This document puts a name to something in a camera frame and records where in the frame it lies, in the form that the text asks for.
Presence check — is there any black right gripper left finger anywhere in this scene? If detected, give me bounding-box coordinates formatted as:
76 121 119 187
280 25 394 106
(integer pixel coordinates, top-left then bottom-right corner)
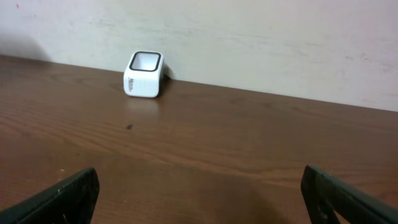
1 167 100 223

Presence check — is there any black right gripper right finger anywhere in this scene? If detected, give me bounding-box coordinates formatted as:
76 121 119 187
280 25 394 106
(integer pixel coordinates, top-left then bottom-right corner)
300 166 397 223

